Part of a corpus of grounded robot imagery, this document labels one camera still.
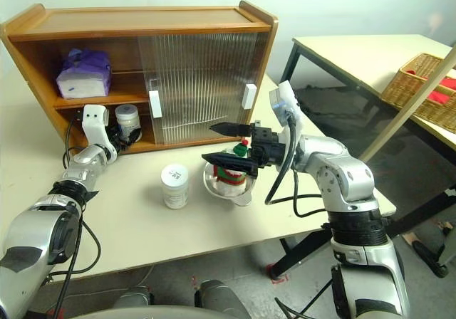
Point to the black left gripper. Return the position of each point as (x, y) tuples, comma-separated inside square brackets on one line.
[(114, 139)]

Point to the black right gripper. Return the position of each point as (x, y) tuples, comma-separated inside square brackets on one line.
[(267, 148)]

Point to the white jar with label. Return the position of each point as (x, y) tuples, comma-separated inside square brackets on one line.
[(128, 117), (175, 191)]

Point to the white plush toy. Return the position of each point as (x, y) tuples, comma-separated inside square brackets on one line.
[(231, 187)]

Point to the ribbed clear sliding door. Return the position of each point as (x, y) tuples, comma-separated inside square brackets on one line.
[(256, 59), (178, 94)]

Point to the purple tissue pack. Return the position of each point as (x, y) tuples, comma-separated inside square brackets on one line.
[(85, 78)]

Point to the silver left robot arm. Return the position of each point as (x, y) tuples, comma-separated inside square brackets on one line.
[(42, 226)]

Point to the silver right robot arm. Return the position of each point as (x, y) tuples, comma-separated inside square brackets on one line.
[(349, 191)]

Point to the wooden cabinet with shelf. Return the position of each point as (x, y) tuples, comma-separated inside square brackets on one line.
[(142, 18)]

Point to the black table leg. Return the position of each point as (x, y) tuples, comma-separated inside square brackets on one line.
[(303, 251)]

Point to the grey rounded robot leg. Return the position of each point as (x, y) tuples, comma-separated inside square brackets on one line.
[(133, 297), (221, 296)]

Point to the beige table with black legs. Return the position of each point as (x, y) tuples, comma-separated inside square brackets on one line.
[(356, 52)]

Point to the beige leaning board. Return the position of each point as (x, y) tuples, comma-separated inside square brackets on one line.
[(406, 109)]

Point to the pale robot torso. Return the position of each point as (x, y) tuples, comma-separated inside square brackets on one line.
[(160, 313)]

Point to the wicker basket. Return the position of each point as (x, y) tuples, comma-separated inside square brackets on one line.
[(409, 91)]

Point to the red cloth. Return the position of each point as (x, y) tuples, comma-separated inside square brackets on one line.
[(443, 93)]

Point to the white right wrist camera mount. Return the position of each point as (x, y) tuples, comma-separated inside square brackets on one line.
[(285, 102)]

